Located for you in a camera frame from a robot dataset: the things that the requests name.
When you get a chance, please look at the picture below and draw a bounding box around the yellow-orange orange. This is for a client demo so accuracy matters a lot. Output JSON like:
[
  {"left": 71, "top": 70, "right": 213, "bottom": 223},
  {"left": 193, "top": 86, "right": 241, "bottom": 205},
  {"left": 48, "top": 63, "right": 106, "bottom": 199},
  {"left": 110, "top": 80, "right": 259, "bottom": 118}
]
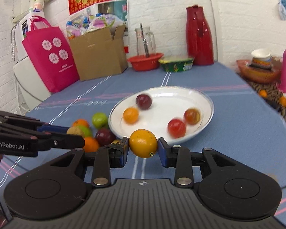
[{"left": 129, "top": 129, "right": 158, "bottom": 158}]

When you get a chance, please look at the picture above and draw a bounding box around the floral cloth in box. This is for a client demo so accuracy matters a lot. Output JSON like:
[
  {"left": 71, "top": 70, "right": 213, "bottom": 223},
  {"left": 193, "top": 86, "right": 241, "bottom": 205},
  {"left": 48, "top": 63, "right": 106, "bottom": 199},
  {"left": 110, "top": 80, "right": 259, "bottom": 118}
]
[{"left": 66, "top": 14, "right": 126, "bottom": 39}]

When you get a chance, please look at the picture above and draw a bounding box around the small orange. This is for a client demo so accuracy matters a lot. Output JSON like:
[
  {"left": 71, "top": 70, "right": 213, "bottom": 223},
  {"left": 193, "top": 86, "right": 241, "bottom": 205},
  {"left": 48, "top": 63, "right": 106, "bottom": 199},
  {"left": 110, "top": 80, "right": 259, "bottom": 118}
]
[{"left": 123, "top": 107, "right": 139, "bottom": 125}]

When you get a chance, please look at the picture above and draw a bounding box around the cardboard box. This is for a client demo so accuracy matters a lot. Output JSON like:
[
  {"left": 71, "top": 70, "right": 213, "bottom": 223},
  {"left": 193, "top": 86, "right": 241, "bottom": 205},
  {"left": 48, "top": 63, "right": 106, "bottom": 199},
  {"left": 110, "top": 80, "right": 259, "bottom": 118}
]
[{"left": 69, "top": 25, "right": 128, "bottom": 81}]

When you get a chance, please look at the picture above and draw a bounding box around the red thermos jug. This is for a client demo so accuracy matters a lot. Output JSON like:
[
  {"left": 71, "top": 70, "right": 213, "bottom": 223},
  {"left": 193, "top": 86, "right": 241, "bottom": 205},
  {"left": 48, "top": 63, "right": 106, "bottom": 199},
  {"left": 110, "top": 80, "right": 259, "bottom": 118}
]
[{"left": 185, "top": 5, "right": 214, "bottom": 66}]

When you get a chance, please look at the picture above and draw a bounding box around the white round plate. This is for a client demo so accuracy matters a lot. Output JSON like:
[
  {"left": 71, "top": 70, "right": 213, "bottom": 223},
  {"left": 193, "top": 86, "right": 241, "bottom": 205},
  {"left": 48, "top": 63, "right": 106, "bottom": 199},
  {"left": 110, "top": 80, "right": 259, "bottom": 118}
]
[{"left": 108, "top": 86, "right": 214, "bottom": 145}]

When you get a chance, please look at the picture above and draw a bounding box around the blue striped tablecloth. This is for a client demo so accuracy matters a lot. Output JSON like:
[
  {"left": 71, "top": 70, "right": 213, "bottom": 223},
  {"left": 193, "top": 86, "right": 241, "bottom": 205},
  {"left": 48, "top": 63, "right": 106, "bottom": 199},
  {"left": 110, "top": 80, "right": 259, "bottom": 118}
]
[{"left": 0, "top": 63, "right": 286, "bottom": 228}]

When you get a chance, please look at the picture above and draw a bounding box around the small brown kiwi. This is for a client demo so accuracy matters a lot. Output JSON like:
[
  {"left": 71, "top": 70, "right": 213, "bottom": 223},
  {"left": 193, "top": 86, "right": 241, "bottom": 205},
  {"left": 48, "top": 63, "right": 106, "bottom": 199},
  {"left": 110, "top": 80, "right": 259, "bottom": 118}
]
[{"left": 67, "top": 127, "right": 85, "bottom": 138}]

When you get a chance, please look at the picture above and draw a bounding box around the orange-brown bowl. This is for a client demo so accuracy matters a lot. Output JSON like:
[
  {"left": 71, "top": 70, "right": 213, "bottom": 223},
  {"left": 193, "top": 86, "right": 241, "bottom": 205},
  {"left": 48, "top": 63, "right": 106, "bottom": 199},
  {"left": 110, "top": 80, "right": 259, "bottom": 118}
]
[{"left": 236, "top": 60, "right": 281, "bottom": 84}]

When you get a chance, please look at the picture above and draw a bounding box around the red-yellow small apple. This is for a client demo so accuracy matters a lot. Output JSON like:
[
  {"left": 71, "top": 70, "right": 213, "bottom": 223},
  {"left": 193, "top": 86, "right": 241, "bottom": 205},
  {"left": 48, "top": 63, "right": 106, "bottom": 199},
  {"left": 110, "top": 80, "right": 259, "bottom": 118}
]
[{"left": 183, "top": 108, "right": 201, "bottom": 126}]

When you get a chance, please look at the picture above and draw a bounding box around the orange tangerine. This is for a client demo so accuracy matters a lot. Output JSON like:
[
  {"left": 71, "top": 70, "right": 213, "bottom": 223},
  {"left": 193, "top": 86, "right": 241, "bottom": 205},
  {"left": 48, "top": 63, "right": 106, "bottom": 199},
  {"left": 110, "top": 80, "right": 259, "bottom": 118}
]
[
  {"left": 84, "top": 136, "right": 100, "bottom": 152},
  {"left": 72, "top": 118, "right": 90, "bottom": 128}
]

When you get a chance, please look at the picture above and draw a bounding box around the pink tote bag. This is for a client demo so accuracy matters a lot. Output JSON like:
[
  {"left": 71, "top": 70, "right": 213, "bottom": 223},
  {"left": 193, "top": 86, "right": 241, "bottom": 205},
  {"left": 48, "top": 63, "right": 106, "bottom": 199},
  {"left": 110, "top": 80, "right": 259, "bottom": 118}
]
[{"left": 22, "top": 15, "right": 79, "bottom": 93}]

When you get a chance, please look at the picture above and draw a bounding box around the red plastic basket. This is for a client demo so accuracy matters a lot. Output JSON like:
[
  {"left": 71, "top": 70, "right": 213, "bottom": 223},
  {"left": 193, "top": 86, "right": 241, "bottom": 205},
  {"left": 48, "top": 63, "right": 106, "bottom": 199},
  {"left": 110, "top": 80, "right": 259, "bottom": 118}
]
[{"left": 127, "top": 53, "right": 164, "bottom": 71}]

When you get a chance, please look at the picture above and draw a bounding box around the dark red plum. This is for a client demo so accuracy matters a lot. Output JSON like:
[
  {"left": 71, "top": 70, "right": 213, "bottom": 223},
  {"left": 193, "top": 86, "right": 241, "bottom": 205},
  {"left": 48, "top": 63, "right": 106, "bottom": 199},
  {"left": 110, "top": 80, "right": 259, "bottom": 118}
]
[
  {"left": 95, "top": 128, "right": 116, "bottom": 146},
  {"left": 136, "top": 94, "right": 152, "bottom": 110}
]

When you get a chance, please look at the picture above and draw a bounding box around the red apple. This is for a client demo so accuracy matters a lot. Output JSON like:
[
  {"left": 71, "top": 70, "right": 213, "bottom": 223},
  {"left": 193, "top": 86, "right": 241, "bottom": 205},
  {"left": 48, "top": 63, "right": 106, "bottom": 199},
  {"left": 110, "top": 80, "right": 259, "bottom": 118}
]
[{"left": 167, "top": 118, "right": 186, "bottom": 139}]

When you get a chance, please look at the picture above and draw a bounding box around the glass pitcher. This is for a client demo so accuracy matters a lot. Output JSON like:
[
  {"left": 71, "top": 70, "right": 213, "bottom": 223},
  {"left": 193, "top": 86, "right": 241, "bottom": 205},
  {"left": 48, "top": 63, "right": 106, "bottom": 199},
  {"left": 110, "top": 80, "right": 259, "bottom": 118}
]
[{"left": 135, "top": 24, "right": 157, "bottom": 56}]

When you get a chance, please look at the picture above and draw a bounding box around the green instant noodle bowl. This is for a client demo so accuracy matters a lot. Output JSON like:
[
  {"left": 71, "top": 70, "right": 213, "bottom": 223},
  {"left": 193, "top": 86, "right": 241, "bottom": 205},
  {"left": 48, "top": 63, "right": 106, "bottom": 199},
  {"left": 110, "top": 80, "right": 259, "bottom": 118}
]
[{"left": 158, "top": 56, "right": 194, "bottom": 72}]

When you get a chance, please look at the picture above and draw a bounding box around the white paper cup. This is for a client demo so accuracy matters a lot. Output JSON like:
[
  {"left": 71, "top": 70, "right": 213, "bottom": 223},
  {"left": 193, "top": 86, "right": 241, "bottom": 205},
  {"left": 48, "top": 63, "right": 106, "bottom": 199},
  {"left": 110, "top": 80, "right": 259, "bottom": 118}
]
[{"left": 251, "top": 48, "right": 271, "bottom": 61}]

